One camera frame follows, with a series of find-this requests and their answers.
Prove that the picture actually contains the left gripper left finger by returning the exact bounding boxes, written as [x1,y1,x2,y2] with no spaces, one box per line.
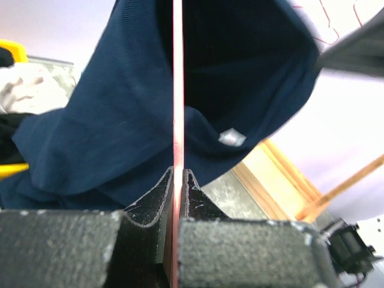
[1,169,173,287]

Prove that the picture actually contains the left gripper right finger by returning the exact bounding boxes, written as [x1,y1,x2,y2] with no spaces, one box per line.
[178,170,340,288]

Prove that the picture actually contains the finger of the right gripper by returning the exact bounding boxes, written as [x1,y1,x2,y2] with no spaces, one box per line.
[313,10,383,75]

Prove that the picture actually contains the navy blue t shirt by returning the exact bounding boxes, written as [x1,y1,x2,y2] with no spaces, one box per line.
[1,1,319,210]

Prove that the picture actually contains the pink wire hanger front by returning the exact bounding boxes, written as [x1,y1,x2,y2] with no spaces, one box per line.
[171,0,185,288]

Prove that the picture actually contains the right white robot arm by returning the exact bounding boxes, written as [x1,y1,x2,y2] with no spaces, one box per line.
[296,10,383,287]

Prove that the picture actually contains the wooden clothes rack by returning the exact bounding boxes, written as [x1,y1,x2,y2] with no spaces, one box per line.
[232,139,383,223]

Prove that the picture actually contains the black garment with blue print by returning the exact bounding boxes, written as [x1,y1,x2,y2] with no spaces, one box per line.
[0,47,34,166]

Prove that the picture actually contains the white crumpled garment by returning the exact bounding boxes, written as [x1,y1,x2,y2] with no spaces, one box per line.
[1,62,79,115]

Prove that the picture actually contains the yellow plastic bin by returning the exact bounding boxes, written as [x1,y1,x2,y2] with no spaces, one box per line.
[1,39,29,180]

